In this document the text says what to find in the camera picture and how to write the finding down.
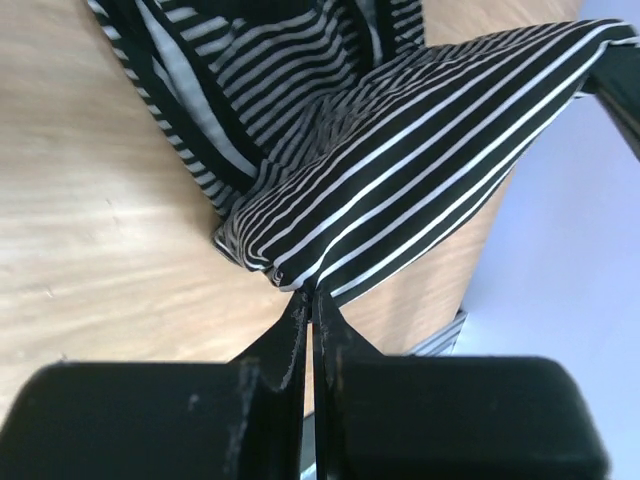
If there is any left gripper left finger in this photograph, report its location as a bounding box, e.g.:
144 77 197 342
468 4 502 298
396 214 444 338
1 293 310 479

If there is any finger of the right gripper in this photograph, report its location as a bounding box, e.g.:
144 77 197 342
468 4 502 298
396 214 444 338
583 22 639 159

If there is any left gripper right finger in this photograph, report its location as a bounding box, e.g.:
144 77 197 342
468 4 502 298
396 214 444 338
312 291 610 479

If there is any black white striped tank top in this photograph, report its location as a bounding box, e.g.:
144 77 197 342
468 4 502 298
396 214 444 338
90 1 639 305

